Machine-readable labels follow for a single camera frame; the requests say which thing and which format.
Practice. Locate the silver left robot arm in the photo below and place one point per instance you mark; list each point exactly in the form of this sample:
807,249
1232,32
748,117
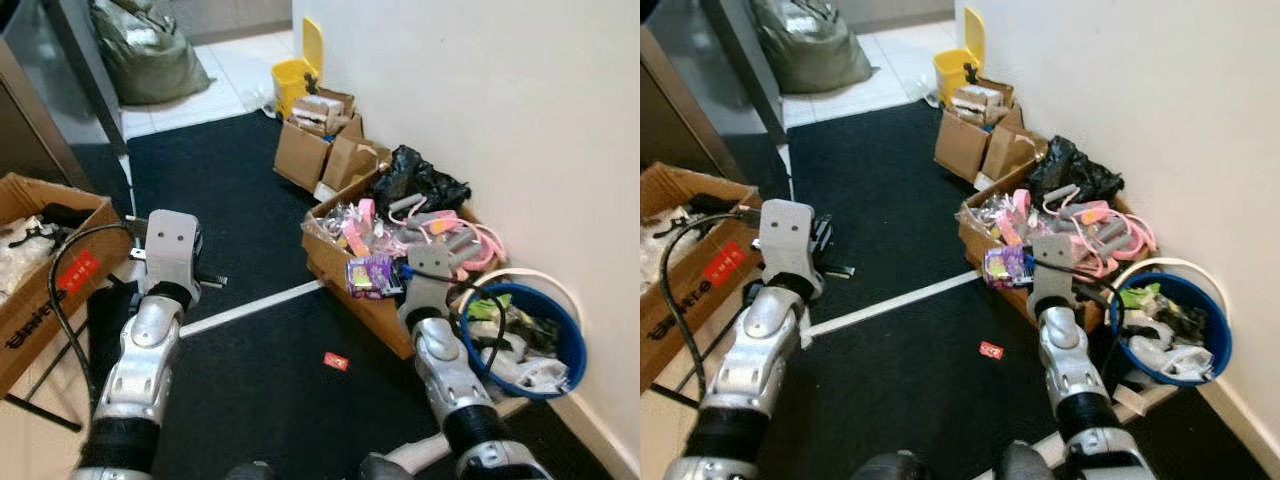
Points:
760,350
140,350

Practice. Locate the small plain cardboard box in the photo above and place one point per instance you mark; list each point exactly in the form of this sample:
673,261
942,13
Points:
1005,155
345,165

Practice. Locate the large green sack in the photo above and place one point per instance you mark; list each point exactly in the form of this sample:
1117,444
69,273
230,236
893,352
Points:
150,50
810,45

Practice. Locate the grey robot foot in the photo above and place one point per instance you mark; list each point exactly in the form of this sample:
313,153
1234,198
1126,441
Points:
250,471
878,467
385,468
1020,462

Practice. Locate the black item in box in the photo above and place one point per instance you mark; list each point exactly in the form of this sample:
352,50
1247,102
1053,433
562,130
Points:
60,215
710,205

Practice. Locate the grey robot left foot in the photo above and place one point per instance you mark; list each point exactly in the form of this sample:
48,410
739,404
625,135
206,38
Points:
878,467
250,471

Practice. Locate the wide cardboard box with clutter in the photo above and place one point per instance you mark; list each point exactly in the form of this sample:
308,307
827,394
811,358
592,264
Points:
975,240
330,255

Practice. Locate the printed brown cardboard box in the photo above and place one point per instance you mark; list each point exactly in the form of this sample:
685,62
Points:
40,330
690,300

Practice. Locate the purple snack packet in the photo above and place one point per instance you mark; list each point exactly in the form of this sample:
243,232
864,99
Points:
372,278
1005,268

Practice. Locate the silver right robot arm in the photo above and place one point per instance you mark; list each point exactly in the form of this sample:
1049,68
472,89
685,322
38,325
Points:
440,365
1065,360

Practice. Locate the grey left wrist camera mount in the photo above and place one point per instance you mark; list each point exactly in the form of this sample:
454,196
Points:
172,245
790,235

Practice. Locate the white plastic wrapping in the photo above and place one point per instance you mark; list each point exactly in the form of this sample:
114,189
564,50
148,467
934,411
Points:
660,250
20,260

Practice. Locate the green packet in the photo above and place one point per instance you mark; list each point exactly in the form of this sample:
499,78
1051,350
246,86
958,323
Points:
485,308
1145,297

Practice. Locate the crumpled brown paper stack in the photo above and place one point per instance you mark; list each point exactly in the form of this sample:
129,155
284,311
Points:
320,112
978,102

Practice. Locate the clear plastic bag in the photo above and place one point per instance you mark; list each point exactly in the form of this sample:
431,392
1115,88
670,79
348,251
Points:
927,88
262,98

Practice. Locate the open cardboard box with papers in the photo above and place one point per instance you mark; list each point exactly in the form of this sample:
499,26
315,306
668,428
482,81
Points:
960,150
300,160

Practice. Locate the white floor strip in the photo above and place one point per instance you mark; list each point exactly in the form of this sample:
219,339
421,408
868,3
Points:
250,308
880,302

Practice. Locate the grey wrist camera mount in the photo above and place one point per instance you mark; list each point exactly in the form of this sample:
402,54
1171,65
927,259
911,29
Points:
790,235
172,245
428,285
1052,275

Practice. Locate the yellow plastic trash bin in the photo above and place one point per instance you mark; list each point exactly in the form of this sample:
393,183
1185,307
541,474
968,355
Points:
955,70
292,80

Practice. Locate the grey metal cabinet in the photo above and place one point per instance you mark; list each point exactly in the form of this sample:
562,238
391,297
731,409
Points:
50,90
690,80

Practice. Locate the grey robot right foot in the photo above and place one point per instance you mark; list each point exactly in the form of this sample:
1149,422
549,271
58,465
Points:
1020,462
385,468

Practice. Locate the black plastic bag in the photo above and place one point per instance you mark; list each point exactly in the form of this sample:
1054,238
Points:
415,180
1070,170

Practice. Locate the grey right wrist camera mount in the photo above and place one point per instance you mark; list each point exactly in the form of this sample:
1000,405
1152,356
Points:
428,285
1052,275

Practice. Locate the grey plastic tube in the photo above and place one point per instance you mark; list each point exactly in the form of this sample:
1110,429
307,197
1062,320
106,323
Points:
1062,195
405,208

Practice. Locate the white crumpled trash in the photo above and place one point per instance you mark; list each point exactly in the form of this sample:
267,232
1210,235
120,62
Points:
1170,355
530,370

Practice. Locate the white flat board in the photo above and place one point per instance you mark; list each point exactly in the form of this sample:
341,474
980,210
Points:
325,189
986,180

